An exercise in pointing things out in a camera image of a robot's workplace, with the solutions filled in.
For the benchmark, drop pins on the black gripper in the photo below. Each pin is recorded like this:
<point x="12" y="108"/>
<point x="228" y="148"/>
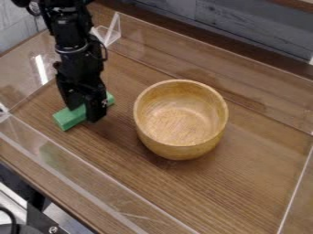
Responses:
<point x="77" y="79"/>

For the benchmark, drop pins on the green rectangular block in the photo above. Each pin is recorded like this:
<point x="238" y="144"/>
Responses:
<point x="68" y="118"/>

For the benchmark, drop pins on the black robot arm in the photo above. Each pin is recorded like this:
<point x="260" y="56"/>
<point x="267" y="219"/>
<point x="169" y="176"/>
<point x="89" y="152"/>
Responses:
<point x="66" y="19"/>

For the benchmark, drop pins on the brown wooden bowl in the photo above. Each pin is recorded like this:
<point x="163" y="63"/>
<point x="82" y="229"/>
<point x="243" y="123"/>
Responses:
<point x="180" y="117"/>

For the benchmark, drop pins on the clear acrylic corner bracket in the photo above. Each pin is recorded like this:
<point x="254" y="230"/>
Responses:
<point x="108" y="34"/>

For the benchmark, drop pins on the clear acrylic tray wall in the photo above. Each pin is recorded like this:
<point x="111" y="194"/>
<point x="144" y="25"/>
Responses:
<point x="247" y="188"/>

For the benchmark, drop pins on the black metal mount with bolt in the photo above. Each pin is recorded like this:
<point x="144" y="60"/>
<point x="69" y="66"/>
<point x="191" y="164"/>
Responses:
<point x="42" y="223"/>

